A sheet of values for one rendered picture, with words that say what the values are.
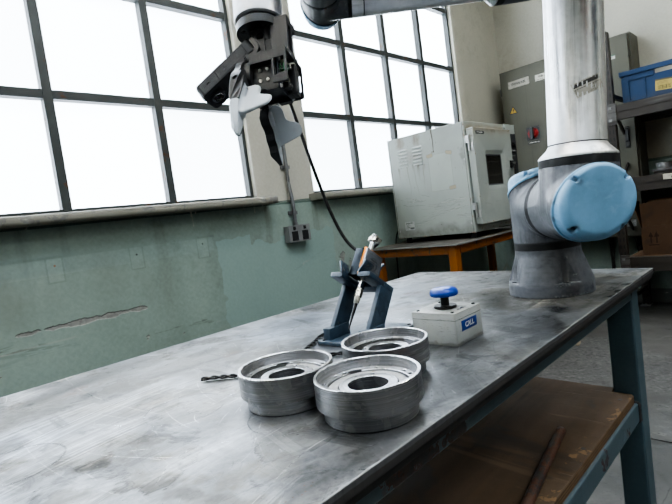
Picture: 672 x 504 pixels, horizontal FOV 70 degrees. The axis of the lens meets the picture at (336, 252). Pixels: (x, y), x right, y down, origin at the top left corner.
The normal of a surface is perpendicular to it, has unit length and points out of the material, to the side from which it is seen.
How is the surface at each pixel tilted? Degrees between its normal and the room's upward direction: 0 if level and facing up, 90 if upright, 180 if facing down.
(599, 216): 98
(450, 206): 90
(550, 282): 72
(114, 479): 0
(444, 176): 90
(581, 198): 98
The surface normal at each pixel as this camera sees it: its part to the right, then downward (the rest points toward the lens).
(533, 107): -0.70, 0.14
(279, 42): -0.28, -0.10
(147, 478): -0.14, -0.99
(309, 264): 0.70, -0.04
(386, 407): 0.22, 0.04
